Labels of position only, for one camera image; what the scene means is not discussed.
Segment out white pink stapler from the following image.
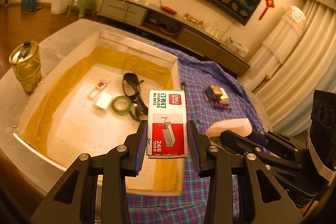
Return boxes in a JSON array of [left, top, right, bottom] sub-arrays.
[[206, 118, 252, 138]]

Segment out red white staples box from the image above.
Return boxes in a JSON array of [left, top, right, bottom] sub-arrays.
[[146, 89, 189, 159]]

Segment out green tape roll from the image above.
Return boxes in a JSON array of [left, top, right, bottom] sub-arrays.
[[111, 96, 131, 115]]

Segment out black marker pen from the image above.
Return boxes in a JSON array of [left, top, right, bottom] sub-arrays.
[[181, 82, 186, 91]]

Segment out white power adapter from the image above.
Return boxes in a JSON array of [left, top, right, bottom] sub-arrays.
[[94, 92, 113, 113]]

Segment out white tissue pack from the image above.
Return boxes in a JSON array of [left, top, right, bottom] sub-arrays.
[[219, 88, 230, 105]]

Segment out gold cube box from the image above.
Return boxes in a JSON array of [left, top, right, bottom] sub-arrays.
[[203, 85, 223, 101]]

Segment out cream curtain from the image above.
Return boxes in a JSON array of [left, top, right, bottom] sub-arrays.
[[238, 0, 335, 136]]

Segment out white cardboard storage box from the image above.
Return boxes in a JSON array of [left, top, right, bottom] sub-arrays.
[[1, 19, 179, 194]]

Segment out black sunglasses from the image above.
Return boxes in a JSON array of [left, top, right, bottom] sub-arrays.
[[122, 72, 148, 122]]

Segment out clear glass jars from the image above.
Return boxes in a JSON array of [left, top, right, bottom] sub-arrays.
[[204, 22, 221, 38]]

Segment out long tv cabinet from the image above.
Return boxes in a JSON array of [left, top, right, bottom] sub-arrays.
[[98, 0, 249, 76]]

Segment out gold ornaments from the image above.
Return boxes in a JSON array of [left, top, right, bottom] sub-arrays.
[[183, 13, 203, 27]]

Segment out yellow glass jar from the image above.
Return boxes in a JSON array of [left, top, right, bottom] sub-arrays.
[[9, 41, 42, 96]]

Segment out red dish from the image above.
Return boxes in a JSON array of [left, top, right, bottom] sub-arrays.
[[161, 6, 177, 15]]

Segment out green plastic chair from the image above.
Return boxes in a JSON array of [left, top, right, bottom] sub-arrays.
[[67, 0, 96, 19]]

